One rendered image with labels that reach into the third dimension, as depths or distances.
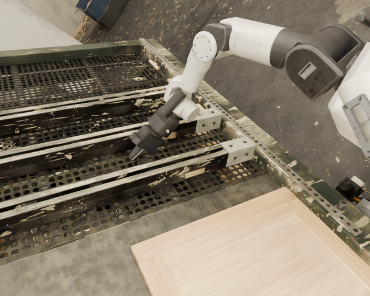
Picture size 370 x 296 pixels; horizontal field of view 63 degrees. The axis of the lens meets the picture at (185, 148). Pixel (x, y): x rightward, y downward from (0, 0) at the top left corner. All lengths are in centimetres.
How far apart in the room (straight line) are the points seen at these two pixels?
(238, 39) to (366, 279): 71
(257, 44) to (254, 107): 166
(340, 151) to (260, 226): 119
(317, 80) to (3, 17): 365
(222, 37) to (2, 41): 347
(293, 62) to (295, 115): 154
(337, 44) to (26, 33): 367
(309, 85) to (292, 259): 48
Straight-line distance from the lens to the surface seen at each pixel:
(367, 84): 53
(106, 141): 112
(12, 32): 407
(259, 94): 245
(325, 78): 70
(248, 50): 78
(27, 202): 95
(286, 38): 75
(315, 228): 103
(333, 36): 76
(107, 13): 462
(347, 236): 103
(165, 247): 86
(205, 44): 84
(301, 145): 214
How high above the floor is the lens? 191
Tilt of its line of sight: 46 degrees down
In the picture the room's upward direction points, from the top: 63 degrees counter-clockwise
